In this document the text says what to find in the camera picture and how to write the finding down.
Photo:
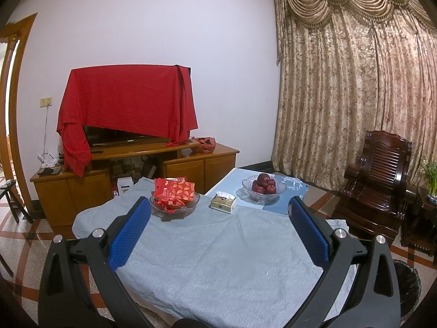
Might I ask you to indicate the red bag with dark print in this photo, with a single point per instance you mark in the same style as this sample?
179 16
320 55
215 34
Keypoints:
205 145

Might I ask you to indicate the white box appliance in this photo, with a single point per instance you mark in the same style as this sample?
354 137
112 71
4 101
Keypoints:
124 186

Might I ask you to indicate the potted green plant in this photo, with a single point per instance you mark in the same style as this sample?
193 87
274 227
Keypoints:
431 177

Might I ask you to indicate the red cloth cover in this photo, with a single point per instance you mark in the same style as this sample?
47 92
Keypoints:
129 99

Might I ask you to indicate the white router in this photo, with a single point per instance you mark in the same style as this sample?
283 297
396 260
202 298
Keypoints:
49 160

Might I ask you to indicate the black television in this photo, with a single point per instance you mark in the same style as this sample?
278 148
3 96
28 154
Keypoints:
109 136

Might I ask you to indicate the small black pouch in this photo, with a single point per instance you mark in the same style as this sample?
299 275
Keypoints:
49 171

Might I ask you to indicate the glass snack bowl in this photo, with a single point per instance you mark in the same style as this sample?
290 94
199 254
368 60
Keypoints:
174 211

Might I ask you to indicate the glass fruit bowl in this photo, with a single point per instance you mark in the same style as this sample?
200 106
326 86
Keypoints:
264 196

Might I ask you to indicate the dark wooden side table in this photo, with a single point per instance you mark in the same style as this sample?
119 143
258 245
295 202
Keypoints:
420 225

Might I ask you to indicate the wooden television cabinet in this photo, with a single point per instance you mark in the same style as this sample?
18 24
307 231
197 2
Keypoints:
88 191

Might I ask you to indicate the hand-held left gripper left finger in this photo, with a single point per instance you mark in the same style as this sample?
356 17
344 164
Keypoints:
129 235

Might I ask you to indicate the dark wooden armchair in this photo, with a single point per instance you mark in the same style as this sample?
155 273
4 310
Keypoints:
375 191

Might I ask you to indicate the beige floral curtain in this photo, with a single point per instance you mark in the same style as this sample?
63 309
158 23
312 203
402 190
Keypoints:
341 92

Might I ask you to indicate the gold tissue box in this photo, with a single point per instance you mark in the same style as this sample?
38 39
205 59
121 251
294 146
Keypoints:
223 204

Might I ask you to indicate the beige wall socket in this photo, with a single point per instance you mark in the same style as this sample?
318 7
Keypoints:
46 101

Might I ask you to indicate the black trash bin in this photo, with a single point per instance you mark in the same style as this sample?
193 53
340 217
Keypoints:
406 287

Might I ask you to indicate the pile of red apples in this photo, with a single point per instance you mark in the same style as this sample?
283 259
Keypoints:
263 182

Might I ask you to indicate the wooden door frame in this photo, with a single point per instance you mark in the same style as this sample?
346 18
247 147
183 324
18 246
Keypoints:
17 109

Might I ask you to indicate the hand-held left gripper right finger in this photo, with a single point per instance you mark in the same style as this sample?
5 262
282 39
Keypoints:
309 234

